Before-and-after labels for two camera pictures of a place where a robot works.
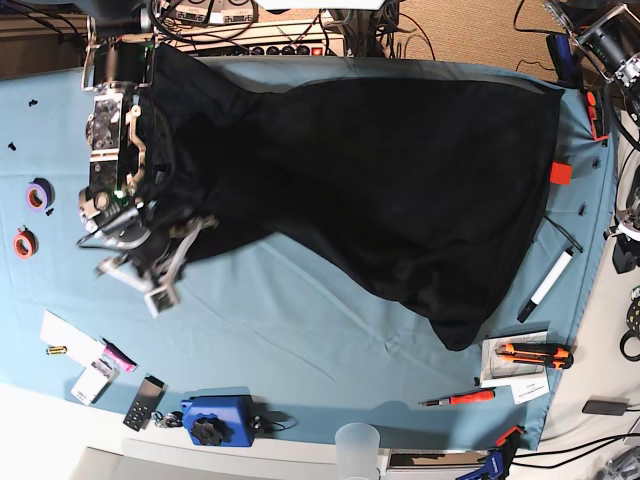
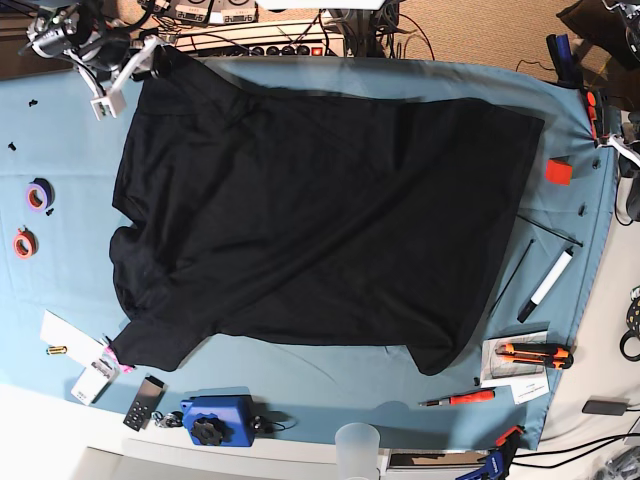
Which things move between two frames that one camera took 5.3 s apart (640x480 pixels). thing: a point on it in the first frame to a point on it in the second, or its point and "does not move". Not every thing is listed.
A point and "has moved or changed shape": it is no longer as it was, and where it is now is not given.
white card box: (94, 380) does not move
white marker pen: (559, 268) does not move
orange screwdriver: (460, 398) does not move
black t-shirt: (433, 189) has moved or changed shape
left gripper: (152, 242) to (106, 60)
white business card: (529, 389) does not move
